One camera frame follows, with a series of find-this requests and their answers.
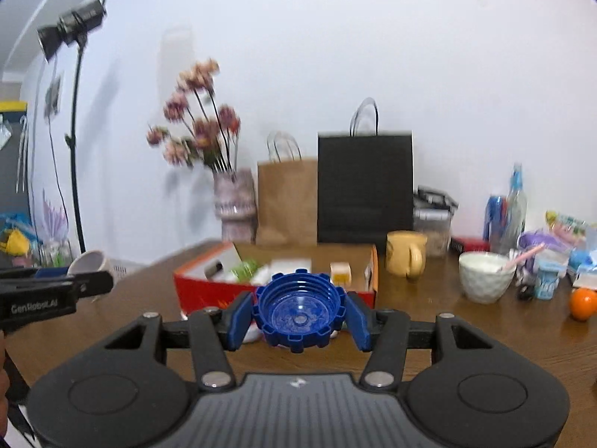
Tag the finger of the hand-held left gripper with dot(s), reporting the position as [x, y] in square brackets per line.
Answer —
[93, 283]

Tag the black paper bag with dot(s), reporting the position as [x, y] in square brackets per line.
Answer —
[364, 186]

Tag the small black round object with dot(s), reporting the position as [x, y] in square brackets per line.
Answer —
[525, 291]

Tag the dried pink flowers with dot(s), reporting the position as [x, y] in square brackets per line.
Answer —
[205, 128]

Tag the wall poster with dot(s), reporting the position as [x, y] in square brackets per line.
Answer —
[53, 95]

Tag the blue tissue pack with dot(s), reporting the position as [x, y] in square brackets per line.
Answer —
[583, 259]

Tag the yellow mug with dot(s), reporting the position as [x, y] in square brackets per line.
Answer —
[401, 254]

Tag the grey cabinet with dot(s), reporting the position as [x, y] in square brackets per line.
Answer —
[11, 172]

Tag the white cup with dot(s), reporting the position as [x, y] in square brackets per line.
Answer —
[88, 261]

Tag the blue plastic screw cap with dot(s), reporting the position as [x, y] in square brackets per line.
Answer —
[298, 308]

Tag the black studio light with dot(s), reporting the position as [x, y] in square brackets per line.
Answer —
[74, 21]

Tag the red cardboard box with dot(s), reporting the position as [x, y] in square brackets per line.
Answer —
[205, 289]

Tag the colourful snack packet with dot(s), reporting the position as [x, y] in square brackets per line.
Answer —
[566, 226]

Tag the black container lid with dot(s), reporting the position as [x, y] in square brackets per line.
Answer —
[436, 198]

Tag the white small box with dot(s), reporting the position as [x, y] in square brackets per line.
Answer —
[585, 279]

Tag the pink spoon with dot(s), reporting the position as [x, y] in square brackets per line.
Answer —
[527, 254]

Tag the white bowl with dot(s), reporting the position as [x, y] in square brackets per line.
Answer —
[485, 280]

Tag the clear storage container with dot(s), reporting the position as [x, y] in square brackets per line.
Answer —
[436, 238]

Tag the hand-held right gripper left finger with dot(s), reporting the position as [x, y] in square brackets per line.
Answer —
[240, 319]

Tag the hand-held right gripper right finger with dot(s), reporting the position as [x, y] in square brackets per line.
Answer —
[357, 319]

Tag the yellow plastic toy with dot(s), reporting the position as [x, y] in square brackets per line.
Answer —
[16, 242]

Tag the yellow and white charger plug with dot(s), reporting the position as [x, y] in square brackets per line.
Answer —
[340, 273]

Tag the brown paper bag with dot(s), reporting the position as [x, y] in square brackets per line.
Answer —
[287, 200]

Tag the orange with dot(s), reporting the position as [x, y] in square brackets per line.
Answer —
[585, 304]

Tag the purple plastic bag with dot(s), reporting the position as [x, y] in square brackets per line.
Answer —
[536, 240]

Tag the small green spray bottle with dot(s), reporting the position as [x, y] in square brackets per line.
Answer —
[245, 270]

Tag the red flat box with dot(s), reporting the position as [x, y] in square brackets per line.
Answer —
[468, 244]

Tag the pink marbled vase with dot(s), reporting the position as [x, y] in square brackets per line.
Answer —
[235, 205]

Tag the blue and red soda can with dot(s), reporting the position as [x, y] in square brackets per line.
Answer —
[494, 219]

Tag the clear glass bottle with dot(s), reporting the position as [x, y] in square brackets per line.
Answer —
[513, 214]

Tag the metal storage cart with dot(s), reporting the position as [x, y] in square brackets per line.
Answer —
[53, 254]

